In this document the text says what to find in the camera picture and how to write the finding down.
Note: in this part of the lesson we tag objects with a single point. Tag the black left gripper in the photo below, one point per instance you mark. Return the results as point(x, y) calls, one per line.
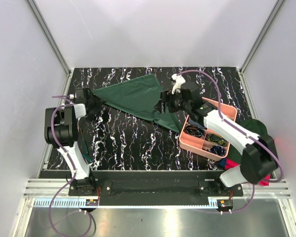
point(98, 101)

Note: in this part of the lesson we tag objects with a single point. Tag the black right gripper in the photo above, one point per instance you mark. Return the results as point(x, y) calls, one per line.
point(166, 96)

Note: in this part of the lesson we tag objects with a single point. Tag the dark green cloth napkin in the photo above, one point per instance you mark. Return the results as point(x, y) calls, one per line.
point(138, 97)

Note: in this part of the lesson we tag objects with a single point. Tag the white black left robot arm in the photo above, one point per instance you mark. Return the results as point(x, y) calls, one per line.
point(61, 131)

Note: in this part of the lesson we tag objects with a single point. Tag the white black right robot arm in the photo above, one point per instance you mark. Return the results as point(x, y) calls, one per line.
point(258, 152)

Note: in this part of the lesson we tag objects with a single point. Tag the pink divided organizer box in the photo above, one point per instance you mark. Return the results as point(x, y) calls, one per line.
point(202, 146)

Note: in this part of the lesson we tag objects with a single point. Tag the yellow patterned rolled tie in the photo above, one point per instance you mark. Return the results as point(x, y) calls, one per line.
point(216, 139)

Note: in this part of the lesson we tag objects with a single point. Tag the blue patterned rolled tie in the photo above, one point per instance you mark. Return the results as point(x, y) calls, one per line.
point(218, 150)

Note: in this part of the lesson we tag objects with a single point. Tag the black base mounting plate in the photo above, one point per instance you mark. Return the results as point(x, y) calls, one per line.
point(154, 188)

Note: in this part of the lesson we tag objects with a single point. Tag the dark green baseball cap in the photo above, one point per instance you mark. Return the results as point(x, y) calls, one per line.
point(252, 125)

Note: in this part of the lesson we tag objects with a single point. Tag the red folded cloth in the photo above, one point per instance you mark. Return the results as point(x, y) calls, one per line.
point(252, 171)

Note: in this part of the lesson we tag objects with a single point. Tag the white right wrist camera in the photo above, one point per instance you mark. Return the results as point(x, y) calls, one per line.
point(179, 81)

